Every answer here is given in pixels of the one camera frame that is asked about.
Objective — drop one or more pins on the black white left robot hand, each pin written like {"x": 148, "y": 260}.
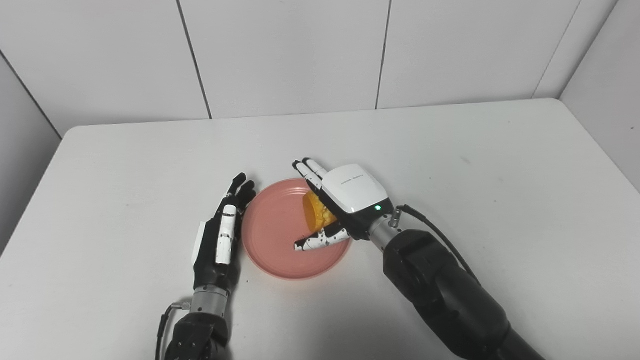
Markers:
{"x": 207, "y": 260}

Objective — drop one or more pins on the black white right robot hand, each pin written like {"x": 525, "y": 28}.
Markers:
{"x": 352, "y": 190}

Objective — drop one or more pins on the orange cream puff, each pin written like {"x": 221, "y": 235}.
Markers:
{"x": 317, "y": 212}

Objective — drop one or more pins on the pink round plate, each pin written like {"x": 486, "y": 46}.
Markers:
{"x": 272, "y": 235}

